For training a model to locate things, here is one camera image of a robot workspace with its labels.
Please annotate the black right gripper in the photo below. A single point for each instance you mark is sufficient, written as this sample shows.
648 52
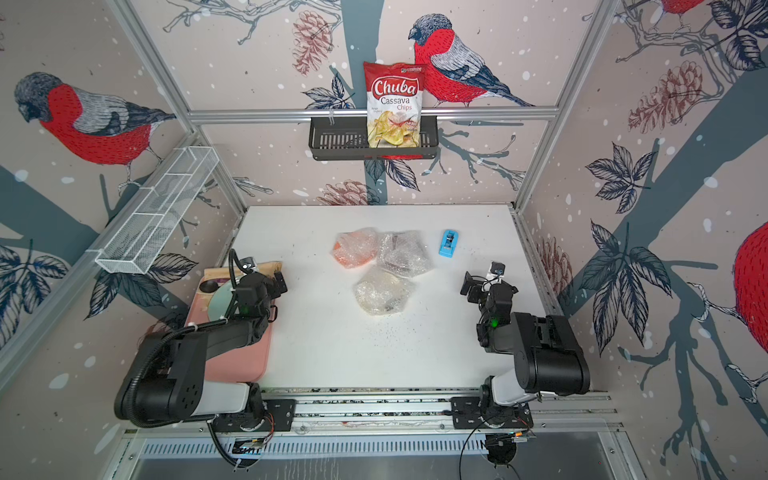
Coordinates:
476 288

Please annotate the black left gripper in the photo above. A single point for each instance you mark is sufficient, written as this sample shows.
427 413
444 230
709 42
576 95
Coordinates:
271 285

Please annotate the blue tape dispenser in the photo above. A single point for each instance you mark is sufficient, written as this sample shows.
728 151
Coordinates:
448 243

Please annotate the clear bubble wrap sheet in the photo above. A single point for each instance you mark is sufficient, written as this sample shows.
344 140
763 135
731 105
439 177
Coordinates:
425 262
355 247

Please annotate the stack of bubble wrap sheets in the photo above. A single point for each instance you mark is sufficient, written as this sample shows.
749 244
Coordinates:
380 292

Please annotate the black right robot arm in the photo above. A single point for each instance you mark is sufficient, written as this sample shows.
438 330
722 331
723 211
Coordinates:
545 354

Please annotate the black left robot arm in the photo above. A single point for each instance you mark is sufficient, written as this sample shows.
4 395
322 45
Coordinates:
167 383

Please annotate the mint green floral plate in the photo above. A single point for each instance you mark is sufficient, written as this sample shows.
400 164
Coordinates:
220 302

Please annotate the pink plastic tray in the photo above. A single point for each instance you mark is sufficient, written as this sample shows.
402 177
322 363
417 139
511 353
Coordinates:
245 364

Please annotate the Chuba cassava chips bag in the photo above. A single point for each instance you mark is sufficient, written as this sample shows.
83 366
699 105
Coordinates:
394 97

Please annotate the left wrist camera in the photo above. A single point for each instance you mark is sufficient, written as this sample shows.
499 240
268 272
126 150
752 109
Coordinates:
247 265

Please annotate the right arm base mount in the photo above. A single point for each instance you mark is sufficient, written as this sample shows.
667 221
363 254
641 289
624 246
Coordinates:
469 412

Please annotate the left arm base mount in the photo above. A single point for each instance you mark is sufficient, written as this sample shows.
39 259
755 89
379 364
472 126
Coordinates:
273 416

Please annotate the white wire mesh shelf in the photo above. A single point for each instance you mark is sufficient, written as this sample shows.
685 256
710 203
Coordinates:
140 238

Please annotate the black wire wall basket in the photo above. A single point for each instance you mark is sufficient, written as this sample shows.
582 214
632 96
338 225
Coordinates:
345 139

